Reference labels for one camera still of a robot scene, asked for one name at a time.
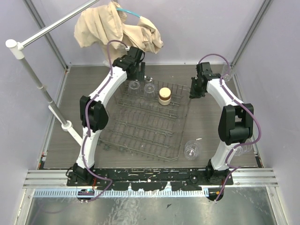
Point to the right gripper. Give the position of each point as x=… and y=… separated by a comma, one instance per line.
x=193, y=94

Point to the clear tall corner glass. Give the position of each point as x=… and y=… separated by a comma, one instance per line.
x=227, y=72

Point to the clear cup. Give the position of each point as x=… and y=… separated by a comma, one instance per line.
x=134, y=86
x=242, y=149
x=192, y=149

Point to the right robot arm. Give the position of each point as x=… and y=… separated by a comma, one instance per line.
x=236, y=122

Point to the aluminium frame rail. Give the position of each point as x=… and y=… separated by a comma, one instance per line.
x=243, y=177

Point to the grey slotted cable duct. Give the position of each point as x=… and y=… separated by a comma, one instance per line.
x=89, y=193

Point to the clear tumbler from corner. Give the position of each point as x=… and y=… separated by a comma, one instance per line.
x=149, y=90

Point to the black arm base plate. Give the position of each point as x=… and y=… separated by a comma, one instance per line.
x=149, y=179

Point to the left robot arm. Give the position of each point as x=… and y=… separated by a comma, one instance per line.
x=93, y=114

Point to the beige brown travel cup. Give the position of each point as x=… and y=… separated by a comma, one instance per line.
x=164, y=96

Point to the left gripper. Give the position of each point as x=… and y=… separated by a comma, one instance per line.
x=142, y=71

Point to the teal clothes hanger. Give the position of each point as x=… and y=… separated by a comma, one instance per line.
x=128, y=11

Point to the grey wire dish rack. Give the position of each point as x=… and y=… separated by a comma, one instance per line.
x=144, y=126

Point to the beige cloth garment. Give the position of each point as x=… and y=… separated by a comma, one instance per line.
x=106, y=26

